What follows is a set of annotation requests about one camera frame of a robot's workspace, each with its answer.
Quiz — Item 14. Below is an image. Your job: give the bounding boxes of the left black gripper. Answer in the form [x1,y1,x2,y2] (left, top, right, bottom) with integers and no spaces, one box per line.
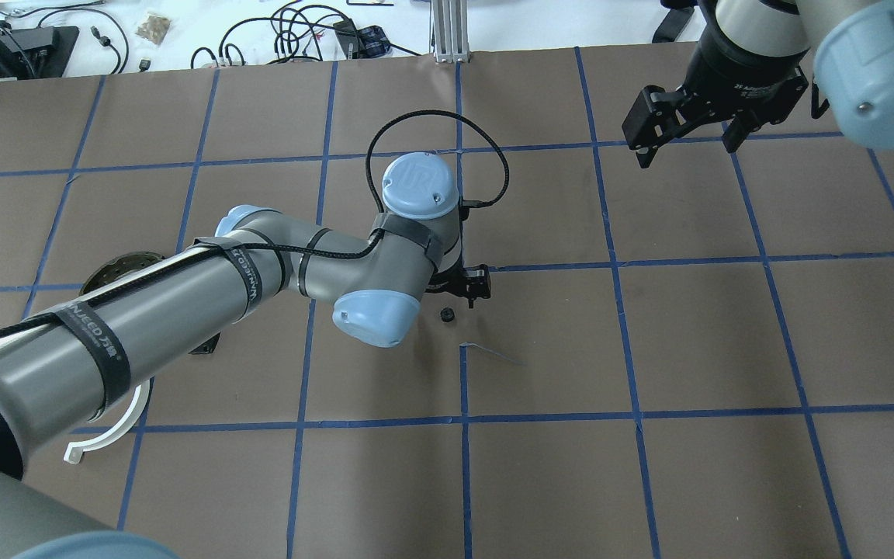
[427,262,492,309]

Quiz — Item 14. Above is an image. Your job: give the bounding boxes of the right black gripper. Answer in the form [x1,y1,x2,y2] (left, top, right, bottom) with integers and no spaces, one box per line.
[622,67,809,169]

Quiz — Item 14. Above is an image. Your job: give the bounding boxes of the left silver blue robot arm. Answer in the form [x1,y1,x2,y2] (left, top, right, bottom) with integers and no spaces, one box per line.
[0,152,490,558]

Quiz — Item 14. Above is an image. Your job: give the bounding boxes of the black power adapter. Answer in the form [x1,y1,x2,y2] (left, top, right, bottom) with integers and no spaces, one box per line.
[650,5,695,43]

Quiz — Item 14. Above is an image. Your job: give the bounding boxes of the black brake pad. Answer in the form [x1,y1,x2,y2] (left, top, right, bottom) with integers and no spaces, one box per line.
[189,333,221,355]

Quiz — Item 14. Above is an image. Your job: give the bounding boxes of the olive green brake shoe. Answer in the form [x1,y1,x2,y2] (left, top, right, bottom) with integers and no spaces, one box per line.
[78,252,165,296]

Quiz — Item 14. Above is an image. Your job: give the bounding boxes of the aluminium frame post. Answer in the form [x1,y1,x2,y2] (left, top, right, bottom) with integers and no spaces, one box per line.
[429,0,471,64]

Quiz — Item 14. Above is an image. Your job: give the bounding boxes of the tangled black cables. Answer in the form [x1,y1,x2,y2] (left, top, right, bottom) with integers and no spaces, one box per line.
[189,0,423,71]

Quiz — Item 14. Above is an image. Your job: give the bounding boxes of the white curved plastic bracket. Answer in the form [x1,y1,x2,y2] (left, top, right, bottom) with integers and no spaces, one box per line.
[63,379,154,466]

